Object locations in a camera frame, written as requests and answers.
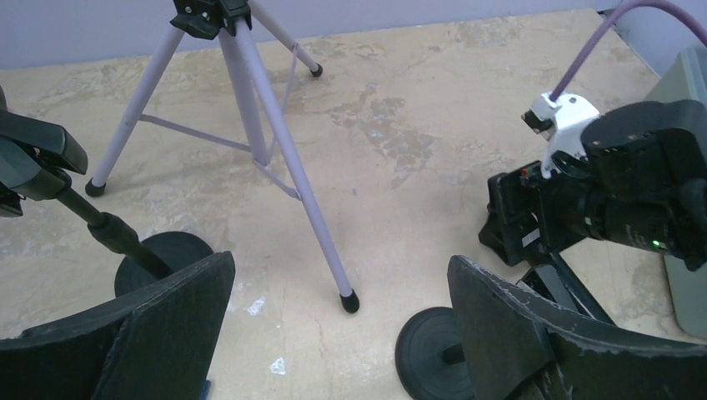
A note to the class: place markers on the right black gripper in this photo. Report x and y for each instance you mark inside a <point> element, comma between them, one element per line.
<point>530,217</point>

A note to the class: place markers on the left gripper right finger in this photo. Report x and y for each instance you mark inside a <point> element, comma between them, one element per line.
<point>519,345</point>

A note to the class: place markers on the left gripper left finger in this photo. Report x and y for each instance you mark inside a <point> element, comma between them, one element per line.
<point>157,342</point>

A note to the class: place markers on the black microphone stand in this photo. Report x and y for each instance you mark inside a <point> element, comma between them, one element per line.
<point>36,160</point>
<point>428,355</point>

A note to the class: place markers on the lilac music stand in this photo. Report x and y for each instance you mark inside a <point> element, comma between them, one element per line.
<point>270,143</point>

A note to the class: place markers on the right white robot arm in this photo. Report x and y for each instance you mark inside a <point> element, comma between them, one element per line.
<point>639,180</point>

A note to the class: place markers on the blue handled pliers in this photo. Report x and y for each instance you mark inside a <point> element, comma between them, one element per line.
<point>206,390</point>

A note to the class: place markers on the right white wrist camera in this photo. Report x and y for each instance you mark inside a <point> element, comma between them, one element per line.
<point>561,123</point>

